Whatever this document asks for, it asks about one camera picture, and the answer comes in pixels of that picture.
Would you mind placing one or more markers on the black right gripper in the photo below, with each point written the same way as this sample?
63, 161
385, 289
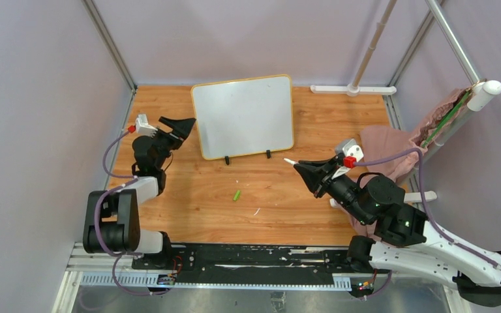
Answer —
318, 178

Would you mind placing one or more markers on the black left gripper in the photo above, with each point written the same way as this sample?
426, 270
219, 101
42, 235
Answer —
181, 130

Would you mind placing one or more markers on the green white marker pen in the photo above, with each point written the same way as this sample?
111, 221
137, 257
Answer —
290, 161

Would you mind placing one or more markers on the yellow framed whiteboard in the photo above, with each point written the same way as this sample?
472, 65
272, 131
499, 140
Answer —
244, 117

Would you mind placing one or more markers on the green marker cap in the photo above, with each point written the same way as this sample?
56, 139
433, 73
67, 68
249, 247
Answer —
237, 195

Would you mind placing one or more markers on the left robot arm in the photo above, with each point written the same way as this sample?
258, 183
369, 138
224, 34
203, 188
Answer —
112, 220

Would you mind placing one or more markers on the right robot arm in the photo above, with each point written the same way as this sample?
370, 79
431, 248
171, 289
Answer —
405, 238

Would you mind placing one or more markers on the pink cloth shorts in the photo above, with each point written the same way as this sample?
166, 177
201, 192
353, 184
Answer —
379, 141

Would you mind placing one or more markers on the white clothes rack base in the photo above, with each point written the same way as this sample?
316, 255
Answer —
353, 91

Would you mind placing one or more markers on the white rack side foot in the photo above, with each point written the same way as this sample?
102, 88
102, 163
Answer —
409, 197

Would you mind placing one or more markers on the green clothes hanger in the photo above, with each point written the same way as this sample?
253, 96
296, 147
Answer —
445, 119

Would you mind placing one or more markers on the silver clothes rack pole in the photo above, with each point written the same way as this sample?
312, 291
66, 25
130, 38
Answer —
374, 42

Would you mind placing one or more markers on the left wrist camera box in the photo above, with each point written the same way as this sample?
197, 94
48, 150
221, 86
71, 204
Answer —
143, 127

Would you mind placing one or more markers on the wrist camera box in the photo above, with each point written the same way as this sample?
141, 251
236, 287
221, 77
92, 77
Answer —
143, 127
350, 153

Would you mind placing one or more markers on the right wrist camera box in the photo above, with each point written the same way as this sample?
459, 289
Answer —
350, 153

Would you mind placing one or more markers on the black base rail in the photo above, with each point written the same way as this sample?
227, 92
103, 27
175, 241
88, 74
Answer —
259, 265

